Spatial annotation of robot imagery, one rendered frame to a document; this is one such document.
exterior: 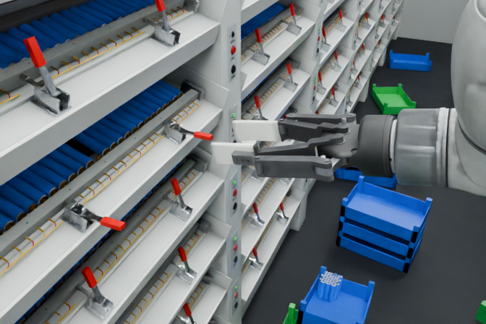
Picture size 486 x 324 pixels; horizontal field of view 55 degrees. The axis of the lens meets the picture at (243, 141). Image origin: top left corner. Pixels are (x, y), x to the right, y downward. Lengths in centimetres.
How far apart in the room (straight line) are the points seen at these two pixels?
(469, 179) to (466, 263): 160
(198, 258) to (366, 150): 71
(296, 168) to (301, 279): 136
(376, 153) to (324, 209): 168
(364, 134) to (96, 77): 38
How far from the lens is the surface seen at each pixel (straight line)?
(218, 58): 97
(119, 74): 71
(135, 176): 81
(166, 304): 109
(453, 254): 215
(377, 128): 55
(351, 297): 185
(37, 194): 74
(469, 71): 39
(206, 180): 110
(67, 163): 79
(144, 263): 92
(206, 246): 120
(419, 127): 54
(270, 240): 177
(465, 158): 52
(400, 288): 194
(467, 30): 38
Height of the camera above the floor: 139
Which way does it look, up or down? 31 degrees down
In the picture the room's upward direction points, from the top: straight up
